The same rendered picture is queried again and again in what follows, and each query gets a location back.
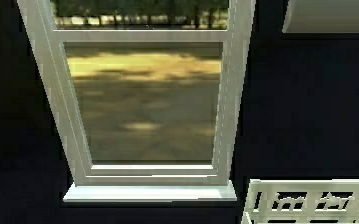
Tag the white framed window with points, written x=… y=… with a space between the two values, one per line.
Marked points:
x=147 y=180

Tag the white slatted furniture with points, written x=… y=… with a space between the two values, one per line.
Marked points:
x=307 y=188

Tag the white wall-mounted box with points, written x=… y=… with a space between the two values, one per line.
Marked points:
x=327 y=15

